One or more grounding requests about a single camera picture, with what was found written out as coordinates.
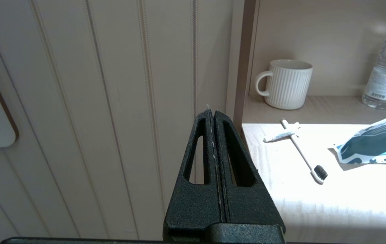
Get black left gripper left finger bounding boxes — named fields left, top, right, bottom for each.
left=163, top=109, right=222, bottom=240

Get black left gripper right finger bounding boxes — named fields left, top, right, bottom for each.
left=213, top=110, right=286, bottom=228

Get white toothbrush black bristles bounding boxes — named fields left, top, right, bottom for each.
left=280, top=118, right=328, bottom=185

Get blue patterned zip pouch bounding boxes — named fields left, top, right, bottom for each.
left=333, top=110, right=386, bottom=165

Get small white toothpaste tube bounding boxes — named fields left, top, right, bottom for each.
left=263, top=123, right=302, bottom=143

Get white ribbed mug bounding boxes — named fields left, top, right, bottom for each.
left=255, top=59, right=313, bottom=110

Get beige wooden shelf unit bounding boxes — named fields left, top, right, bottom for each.
left=227, top=0, right=386, bottom=124

